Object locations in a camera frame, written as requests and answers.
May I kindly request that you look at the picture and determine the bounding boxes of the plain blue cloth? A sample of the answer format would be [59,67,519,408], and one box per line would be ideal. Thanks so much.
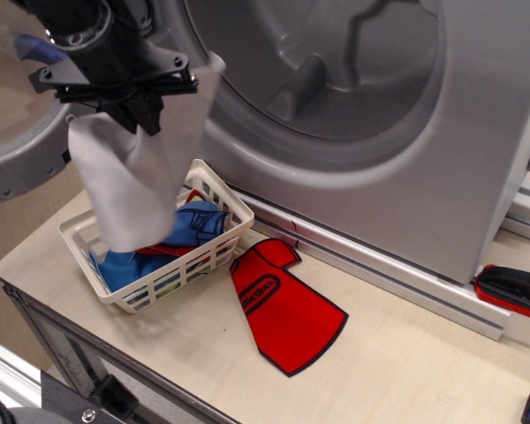
[88,251,176,292]

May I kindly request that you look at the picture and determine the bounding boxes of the aluminium rail under washer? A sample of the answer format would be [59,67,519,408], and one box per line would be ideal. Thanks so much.
[229,185,512,341]

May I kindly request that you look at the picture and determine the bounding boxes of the grey round washer door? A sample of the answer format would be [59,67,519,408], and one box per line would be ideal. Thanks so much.
[0,0,98,207]

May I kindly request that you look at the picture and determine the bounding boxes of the red cloth in basket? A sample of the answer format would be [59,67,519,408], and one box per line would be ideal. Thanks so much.
[135,243,196,257]

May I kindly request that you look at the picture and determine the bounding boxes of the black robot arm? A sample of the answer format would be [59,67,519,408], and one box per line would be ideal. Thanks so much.
[16,1,198,135]

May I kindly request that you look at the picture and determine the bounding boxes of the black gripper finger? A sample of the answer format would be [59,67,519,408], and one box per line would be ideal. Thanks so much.
[97,103,137,133]
[134,92,163,136]

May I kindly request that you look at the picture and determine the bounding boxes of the white plastic laundry basket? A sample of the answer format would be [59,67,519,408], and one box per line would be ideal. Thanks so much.
[58,159,254,314]

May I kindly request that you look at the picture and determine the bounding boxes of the grey toy washing machine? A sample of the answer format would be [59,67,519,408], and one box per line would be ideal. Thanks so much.
[155,1,530,283]

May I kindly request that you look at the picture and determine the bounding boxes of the red shirt cloth cutout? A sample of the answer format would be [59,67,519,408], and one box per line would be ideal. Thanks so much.
[230,238,348,377]

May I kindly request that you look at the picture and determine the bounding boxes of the aluminium table frame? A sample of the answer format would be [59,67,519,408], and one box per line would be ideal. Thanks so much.
[0,277,236,423]

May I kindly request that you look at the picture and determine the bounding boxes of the grey cloth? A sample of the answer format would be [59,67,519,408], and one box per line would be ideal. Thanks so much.
[68,54,226,253]

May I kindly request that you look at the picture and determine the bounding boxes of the black metal bracket with bolt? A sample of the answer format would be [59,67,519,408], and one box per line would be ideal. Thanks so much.
[41,371,140,423]

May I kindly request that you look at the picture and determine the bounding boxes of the red and black clamp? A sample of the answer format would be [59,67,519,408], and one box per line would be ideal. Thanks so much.
[473,265,530,318]

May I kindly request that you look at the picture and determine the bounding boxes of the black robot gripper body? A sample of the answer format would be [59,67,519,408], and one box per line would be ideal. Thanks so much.
[28,26,199,113]

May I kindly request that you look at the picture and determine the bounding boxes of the blue jeans cloth piece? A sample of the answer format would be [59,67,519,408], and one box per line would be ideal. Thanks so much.
[162,201,228,247]

